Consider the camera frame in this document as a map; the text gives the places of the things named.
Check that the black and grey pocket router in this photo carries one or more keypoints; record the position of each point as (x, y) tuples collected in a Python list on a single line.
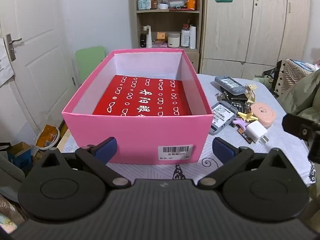
[(228, 83)]

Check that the pink round compact case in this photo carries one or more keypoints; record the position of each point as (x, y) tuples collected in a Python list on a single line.
[(263, 115)]

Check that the wooden wardrobe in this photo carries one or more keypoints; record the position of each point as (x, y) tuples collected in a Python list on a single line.
[(262, 30)]

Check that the white canister with red cap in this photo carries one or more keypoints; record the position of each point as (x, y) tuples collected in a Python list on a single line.
[(184, 37)]

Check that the green garment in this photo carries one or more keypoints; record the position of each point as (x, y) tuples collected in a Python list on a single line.
[(302, 95)]

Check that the green folding table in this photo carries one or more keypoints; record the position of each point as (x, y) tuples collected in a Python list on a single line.
[(87, 62)]

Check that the bunch of keys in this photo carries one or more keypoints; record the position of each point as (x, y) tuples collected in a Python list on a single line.
[(223, 95)]

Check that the white paper roll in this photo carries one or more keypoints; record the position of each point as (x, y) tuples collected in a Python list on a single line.
[(192, 38)]

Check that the red printed cloth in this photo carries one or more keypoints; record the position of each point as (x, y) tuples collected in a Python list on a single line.
[(145, 97)]

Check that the white patterned tablecloth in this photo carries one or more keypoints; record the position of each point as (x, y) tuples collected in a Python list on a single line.
[(282, 152)]

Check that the teal and white bottle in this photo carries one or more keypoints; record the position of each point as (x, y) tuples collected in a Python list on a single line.
[(141, 3)]

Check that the orange cup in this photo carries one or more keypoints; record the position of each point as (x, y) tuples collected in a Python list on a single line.
[(191, 2)]

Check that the black bottle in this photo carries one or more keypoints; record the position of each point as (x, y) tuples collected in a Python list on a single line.
[(143, 41)]

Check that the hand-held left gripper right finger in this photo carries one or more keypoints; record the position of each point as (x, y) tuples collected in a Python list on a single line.
[(222, 150)]

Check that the wooden shelf unit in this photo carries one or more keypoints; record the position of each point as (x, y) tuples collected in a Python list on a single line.
[(170, 17)]

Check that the pink cardboard box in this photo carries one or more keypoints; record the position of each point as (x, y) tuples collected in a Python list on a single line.
[(140, 135)]

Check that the small brown bottle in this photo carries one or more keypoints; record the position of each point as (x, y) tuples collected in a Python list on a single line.
[(155, 3)]

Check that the purple hair clip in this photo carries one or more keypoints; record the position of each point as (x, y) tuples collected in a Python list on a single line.
[(238, 123)]

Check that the white charger plug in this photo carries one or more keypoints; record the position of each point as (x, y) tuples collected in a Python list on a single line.
[(256, 131)]

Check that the small white bottle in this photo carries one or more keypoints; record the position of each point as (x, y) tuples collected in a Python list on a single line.
[(148, 3)]

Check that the white door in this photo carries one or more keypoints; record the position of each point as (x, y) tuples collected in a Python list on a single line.
[(37, 55)]

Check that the small wooden box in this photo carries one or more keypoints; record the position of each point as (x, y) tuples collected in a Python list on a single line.
[(161, 36)]

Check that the blue cardboard box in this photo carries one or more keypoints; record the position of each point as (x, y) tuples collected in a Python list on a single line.
[(21, 158)]

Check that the white jar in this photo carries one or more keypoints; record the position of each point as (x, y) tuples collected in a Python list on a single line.
[(173, 40)]

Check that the beige hair claw clip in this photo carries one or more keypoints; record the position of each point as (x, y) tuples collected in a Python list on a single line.
[(250, 92)]

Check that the white spray bottle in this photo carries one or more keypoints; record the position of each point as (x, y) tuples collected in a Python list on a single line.
[(149, 40)]

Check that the trash bin with orange bag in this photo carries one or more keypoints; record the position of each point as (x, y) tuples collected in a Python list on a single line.
[(48, 136)]

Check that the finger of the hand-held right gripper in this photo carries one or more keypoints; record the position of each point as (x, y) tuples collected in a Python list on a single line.
[(315, 152), (300, 128)]

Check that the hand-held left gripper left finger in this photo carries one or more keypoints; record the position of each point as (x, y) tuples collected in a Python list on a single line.
[(108, 147)]

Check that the pink book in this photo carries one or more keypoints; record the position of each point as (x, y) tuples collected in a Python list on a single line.
[(160, 45)]

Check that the yellow hair clip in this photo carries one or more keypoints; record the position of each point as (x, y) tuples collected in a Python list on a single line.
[(246, 116)]

